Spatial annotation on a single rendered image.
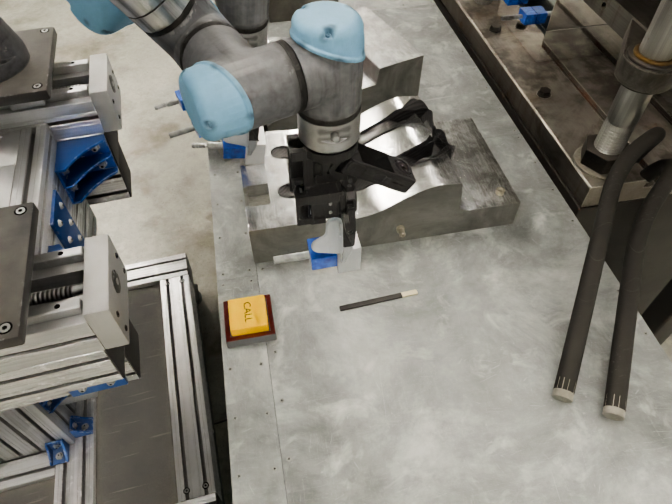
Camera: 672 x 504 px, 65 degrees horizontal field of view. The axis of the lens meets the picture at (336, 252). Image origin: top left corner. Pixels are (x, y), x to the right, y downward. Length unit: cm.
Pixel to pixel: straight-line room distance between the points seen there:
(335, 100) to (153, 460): 112
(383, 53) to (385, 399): 79
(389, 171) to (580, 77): 95
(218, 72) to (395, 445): 55
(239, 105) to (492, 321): 58
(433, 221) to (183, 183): 154
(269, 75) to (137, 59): 269
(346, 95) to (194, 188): 178
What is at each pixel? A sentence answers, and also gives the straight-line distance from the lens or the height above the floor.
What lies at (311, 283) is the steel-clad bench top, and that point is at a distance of 94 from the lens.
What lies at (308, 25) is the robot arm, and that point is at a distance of 56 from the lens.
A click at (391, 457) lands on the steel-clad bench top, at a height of 80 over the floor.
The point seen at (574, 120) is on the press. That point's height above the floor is 79.
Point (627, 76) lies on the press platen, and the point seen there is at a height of 101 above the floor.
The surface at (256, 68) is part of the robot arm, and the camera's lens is 54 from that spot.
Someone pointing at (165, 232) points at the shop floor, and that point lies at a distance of 218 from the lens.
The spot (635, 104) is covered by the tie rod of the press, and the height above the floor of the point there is 96.
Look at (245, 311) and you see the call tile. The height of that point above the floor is 84.
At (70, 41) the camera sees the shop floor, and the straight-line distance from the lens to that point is 352.
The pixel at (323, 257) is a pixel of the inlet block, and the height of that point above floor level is 94.
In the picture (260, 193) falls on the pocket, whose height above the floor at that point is 87.
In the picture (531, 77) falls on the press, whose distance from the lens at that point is 153.
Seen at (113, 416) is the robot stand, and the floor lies 21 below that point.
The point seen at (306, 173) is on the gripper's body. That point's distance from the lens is 67.
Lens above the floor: 156
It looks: 51 degrees down
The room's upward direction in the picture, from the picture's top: straight up
